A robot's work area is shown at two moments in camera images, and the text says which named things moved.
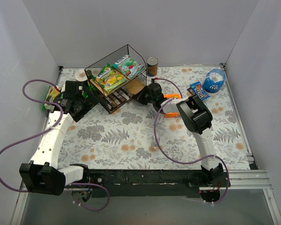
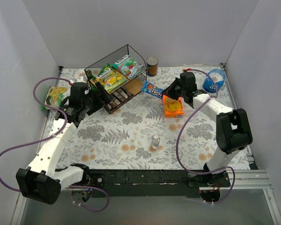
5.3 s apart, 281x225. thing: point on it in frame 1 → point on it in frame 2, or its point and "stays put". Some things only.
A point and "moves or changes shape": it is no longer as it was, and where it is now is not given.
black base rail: [149, 183] stays put
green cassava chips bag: [53, 91] stays put
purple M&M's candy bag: [126, 91] stays put
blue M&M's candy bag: [197, 88] moves or changes shape
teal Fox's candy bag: [129, 66] stays put
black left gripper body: [88, 101] → [95, 103]
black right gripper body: [139, 97] → [174, 88]
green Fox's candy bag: [110, 78] stays put
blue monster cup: [214, 81] stays put
